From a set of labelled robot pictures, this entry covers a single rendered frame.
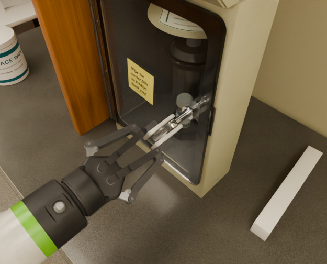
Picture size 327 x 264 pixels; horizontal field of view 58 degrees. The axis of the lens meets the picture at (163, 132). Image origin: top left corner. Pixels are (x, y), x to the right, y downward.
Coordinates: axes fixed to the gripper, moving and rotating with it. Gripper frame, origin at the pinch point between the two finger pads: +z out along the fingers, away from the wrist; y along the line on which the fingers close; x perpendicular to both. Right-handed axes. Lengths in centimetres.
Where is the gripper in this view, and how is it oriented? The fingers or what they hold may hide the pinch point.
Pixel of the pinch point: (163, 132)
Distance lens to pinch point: 56.0
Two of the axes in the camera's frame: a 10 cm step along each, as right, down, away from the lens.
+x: -3.4, 3.4, 8.8
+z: 7.1, -5.3, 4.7
